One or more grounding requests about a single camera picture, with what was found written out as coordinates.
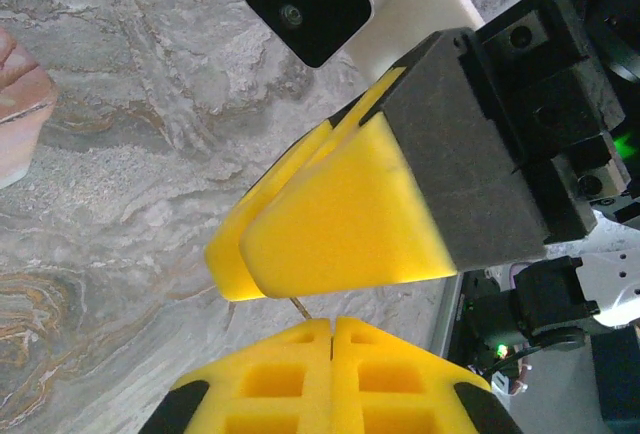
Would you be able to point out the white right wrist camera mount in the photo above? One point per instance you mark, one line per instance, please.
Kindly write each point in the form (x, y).
(430, 9)

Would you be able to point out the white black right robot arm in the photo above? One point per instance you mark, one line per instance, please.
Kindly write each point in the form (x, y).
(620, 284)

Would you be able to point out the aluminium side rail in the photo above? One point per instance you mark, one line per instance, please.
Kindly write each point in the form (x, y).
(445, 314)

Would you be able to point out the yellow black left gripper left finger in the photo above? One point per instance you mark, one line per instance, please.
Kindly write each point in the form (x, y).
(280, 404)

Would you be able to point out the pink illustrated box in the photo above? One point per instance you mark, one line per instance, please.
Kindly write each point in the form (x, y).
(22, 114)

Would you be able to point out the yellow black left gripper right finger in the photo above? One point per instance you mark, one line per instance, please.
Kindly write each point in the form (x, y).
(395, 404)

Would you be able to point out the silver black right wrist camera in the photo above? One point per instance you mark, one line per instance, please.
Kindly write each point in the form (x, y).
(310, 9)

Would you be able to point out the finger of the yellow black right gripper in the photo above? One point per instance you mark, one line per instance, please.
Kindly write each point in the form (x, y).
(380, 214)
(240, 259)

